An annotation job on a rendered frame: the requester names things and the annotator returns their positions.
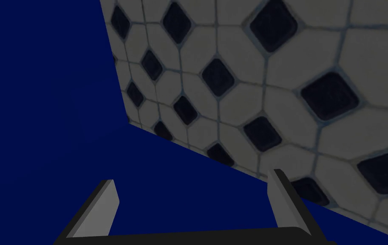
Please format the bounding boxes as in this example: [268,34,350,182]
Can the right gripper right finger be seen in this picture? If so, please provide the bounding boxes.
[267,168,324,236]

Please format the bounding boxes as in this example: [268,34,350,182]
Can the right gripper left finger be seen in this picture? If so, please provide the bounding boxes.
[65,179,120,239]

